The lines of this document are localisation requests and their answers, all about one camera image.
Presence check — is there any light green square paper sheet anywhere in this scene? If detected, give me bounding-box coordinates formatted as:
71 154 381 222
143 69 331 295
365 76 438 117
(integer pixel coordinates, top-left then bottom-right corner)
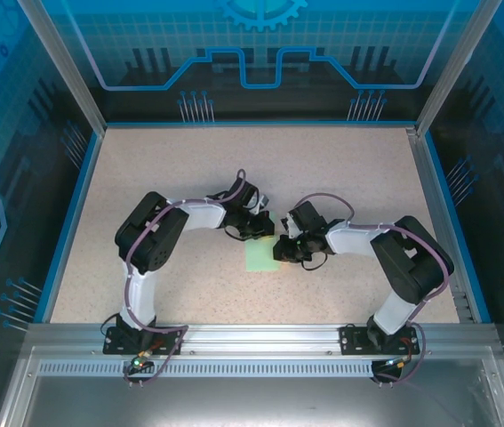
243 211 282 273

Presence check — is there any long blue table edge strip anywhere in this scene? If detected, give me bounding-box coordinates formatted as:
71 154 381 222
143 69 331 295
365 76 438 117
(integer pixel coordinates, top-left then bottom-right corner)
102 118 418 130

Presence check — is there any right blue table edge strip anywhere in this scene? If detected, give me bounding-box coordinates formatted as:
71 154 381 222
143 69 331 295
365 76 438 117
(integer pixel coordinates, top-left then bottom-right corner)
422 131 493 325

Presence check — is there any grey metal shelf panel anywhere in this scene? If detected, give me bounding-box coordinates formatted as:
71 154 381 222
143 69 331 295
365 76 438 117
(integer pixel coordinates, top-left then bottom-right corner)
0 346 504 427

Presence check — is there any left blue table edge strip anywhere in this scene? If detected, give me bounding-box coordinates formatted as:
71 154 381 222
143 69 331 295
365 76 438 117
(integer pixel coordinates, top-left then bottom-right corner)
33 131 105 325

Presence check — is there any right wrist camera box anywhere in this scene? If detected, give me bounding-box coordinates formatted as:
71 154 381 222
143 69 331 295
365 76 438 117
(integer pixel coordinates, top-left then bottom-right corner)
279 212 300 239

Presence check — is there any left wrist thin black cable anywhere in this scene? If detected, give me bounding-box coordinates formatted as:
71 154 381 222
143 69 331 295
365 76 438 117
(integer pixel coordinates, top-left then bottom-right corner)
224 224 247 244

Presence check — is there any wrist thin black cable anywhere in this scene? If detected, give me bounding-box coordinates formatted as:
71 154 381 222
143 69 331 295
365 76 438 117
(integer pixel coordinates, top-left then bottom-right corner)
300 251 329 273
224 224 247 244

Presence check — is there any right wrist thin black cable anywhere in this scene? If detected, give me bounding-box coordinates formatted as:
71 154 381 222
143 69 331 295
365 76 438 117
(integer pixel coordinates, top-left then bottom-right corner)
300 251 329 273

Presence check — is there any long aluminium mounting rail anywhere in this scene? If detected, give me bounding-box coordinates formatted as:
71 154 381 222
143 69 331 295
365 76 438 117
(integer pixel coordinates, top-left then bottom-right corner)
24 322 501 358

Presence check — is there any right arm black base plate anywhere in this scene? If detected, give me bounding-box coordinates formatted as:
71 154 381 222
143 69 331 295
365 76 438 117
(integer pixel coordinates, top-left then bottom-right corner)
339 323 427 357

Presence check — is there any slotted aluminium cable duct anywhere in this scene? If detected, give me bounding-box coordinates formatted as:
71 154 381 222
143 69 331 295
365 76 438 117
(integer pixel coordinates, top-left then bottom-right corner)
36 360 388 379

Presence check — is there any aluminium side rail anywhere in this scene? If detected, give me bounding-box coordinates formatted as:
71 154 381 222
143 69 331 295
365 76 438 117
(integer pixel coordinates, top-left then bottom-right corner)
404 126 479 325

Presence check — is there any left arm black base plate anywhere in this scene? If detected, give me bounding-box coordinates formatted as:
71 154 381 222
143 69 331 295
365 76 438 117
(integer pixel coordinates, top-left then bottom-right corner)
102 326 186 357

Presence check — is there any left aluminium corner post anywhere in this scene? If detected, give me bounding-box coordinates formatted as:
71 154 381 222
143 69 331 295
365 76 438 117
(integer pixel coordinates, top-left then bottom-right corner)
14 0 109 135

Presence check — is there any aluminium corner post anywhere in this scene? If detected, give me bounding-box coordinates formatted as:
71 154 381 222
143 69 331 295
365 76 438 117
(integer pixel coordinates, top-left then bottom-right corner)
413 0 504 137
14 0 109 135

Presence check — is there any right aluminium corner post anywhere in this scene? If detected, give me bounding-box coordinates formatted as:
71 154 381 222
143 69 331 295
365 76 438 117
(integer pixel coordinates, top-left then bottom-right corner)
413 0 504 137

